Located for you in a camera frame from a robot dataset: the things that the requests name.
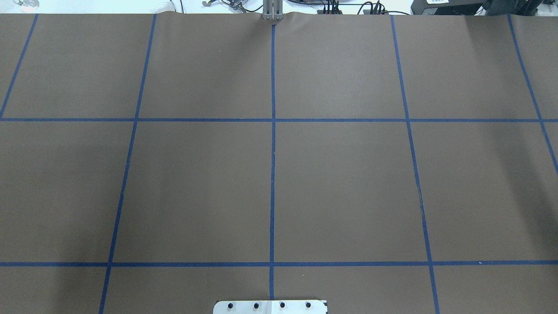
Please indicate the brown paper table mat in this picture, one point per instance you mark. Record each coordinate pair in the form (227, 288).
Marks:
(160, 163)

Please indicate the black computer case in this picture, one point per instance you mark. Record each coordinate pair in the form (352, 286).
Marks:
(446, 7)

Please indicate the clear plastic wrapper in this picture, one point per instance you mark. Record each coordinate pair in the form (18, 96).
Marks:
(27, 6)

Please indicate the aluminium frame post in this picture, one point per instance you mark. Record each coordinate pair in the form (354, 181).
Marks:
(272, 10)

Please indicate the white pedestal column with base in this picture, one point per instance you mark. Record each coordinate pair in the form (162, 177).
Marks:
(271, 307)

